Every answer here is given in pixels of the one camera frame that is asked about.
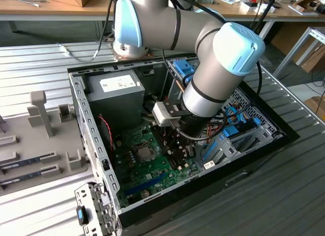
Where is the green motherboard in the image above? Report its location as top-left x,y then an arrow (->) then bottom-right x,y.
111,125 -> 204,209

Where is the orange wire bundle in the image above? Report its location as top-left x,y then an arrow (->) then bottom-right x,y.
207,123 -> 225,144

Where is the red fan wire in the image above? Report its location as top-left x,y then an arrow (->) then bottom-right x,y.
97,116 -> 114,152

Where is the thick black camera cable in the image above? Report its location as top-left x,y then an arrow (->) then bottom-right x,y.
162,0 -> 264,142

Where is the small white box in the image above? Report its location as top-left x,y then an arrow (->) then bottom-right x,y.
240,0 -> 276,15

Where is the metal socket cover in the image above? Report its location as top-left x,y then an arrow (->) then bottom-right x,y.
128,128 -> 153,146

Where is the grey parts rack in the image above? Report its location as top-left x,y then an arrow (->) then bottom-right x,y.
0,90 -> 96,196

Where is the dark blue RAM stick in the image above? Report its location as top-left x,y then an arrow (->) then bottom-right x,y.
0,156 -> 43,171
0,170 -> 43,186

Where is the white wrist camera black mount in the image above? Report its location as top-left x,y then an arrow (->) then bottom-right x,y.
152,100 -> 192,131

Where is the small cardboard box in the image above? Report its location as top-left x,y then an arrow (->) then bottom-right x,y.
303,95 -> 325,120

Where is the grey disk bay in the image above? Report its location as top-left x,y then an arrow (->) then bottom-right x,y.
202,123 -> 285,170

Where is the grey dangling cable with plug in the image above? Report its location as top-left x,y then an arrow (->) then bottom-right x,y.
57,0 -> 120,63

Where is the teal latch tab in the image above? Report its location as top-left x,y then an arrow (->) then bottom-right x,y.
77,205 -> 89,226

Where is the black stand pole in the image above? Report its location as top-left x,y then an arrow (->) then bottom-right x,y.
250,0 -> 280,33

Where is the grey power supply unit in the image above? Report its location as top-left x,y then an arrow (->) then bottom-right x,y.
85,70 -> 146,125

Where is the grey card retention bracket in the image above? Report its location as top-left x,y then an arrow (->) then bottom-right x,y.
74,182 -> 120,236

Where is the large cardboard box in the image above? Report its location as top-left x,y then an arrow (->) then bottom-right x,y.
270,22 -> 325,73

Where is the aluminium shelf frame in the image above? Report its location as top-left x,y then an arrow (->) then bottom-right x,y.
273,26 -> 325,79

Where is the blue SATA wire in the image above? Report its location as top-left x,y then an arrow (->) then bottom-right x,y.
224,105 -> 249,124

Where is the blue expansion slot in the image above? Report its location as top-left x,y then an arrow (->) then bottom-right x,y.
124,172 -> 167,195

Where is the wooden desk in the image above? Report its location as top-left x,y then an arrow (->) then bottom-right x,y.
192,0 -> 325,54
0,0 -> 120,21

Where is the black case fan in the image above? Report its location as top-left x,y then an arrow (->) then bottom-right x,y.
97,114 -> 116,155

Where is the blue disk carrier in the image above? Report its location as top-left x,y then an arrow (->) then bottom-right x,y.
202,116 -> 263,161

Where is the open cardboard box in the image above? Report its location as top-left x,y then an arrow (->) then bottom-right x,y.
291,0 -> 325,16

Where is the blue drive bay latch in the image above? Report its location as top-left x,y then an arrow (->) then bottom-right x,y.
174,58 -> 196,82

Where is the black PC case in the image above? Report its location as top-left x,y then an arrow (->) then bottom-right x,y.
66,50 -> 302,231

